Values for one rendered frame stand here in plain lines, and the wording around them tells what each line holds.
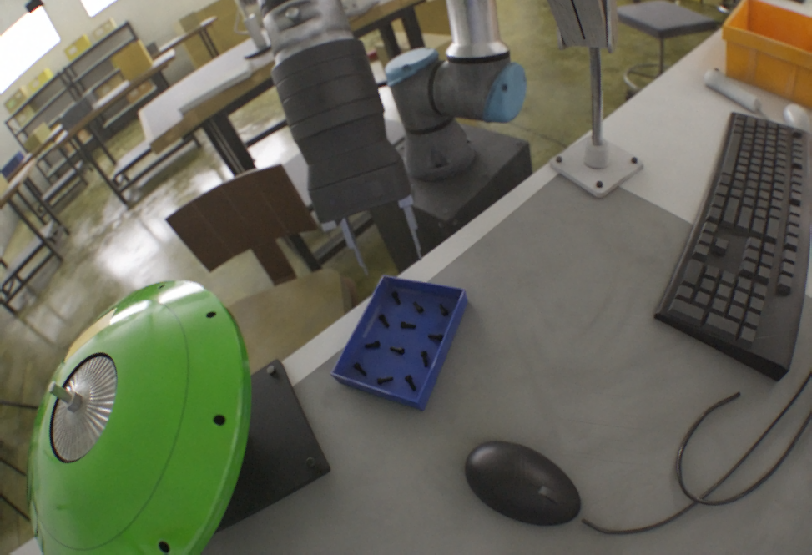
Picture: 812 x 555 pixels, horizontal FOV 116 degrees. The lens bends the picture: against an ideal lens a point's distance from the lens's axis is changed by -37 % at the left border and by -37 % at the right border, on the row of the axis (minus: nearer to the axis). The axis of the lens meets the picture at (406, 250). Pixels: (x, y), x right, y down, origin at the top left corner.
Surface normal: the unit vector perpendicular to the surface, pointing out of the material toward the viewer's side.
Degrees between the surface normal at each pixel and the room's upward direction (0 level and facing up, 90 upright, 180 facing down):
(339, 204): 62
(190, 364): 23
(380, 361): 0
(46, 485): 11
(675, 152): 0
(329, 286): 0
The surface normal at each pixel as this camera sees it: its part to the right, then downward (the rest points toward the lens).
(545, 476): 0.25, -0.78
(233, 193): 0.10, 0.70
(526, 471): 0.00, -0.78
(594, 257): -0.28, -0.66
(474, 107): -0.57, 0.72
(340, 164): -0.05, 0.27
